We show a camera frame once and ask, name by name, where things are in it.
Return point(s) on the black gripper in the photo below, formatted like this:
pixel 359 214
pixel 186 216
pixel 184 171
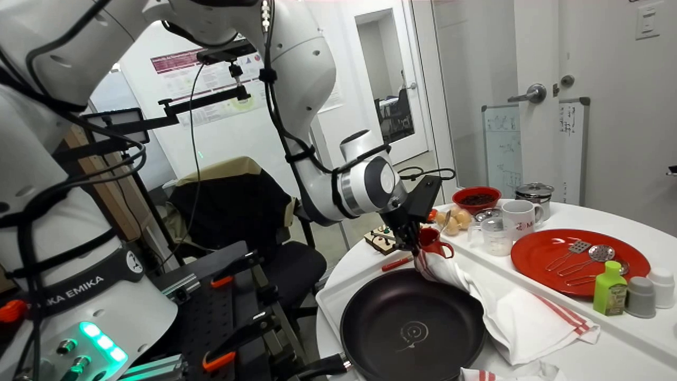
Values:
pixel 403 218

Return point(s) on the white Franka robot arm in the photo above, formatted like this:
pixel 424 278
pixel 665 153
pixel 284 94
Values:
pixel 303 64

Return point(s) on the small grey plastic cup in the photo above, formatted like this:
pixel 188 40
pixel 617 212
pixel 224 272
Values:
pixel 638 298

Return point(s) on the small white plastic cup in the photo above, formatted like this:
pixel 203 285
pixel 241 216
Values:
pixel 665 289

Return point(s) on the red toy tomato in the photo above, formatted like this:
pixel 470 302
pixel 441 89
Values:
pixel 431 214

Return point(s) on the tan bread roll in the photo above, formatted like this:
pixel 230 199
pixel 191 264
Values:
pixel 463 216
pixel 448 226

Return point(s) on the red bowl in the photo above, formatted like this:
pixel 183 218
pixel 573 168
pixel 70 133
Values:
pixel 477 202

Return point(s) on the small steel lidded jar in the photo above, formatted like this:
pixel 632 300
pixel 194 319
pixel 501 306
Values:
pixel 485 216

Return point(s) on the clear drinking glass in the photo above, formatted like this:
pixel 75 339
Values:
pixel 496 242

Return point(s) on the black frying pan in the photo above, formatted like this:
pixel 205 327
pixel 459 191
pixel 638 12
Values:
pixel 415 330

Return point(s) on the white tray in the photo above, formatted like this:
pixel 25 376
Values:
pixel 339 298

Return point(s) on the white mug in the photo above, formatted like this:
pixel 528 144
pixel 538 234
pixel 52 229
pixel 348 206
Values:
pixel 518 214

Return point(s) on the small leaning whiteboard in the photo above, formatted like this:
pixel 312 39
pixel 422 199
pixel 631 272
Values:
pixel 501 151

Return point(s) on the white red-striped towel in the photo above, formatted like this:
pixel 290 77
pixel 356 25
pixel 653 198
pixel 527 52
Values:
pixel 520 319

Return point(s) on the red plate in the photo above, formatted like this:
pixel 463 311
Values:
pixel 550 267

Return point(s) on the white door with window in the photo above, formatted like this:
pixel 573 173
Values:
pixel 391 85

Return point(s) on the white leaning panel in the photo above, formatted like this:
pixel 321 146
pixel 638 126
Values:
pixel 571 161

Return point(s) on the black office chair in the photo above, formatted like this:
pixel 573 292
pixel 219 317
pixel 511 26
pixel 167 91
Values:
pixel 233 212

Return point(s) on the small silver round piece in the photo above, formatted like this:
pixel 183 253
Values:
pixel 601 253

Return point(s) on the silver door lever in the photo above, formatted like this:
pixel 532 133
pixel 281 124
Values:
pixel 534 94

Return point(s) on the black perforated robot table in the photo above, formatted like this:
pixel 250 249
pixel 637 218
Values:
pixel 233 319

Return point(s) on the green plastic bottle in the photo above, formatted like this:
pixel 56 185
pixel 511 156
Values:
pixel 610 292

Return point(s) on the tan jacket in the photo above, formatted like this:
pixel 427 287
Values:
pixel 224 168

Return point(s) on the silver deadbolt knob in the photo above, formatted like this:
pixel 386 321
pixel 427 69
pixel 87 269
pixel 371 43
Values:
pixel 566 84

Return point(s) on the silver aluminium bar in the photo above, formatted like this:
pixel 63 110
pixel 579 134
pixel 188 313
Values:
pixel 151 370

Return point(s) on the wooden plank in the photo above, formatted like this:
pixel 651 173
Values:
pixel 106 198

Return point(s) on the black light panel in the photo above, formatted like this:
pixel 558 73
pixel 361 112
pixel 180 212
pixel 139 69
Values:
pixel 112 127

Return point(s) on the wooden toy switch board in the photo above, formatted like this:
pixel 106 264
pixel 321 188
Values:
pixel 380 242

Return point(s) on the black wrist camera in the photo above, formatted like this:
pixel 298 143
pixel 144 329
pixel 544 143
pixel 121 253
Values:
pixel 425 190

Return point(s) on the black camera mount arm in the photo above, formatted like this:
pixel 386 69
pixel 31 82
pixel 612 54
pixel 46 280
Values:
pixel 203 100

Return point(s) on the black stereo camera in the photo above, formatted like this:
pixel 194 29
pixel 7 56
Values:
pixel 223 54

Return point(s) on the white light switch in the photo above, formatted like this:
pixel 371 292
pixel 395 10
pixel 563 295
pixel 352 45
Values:
pixel 646 22

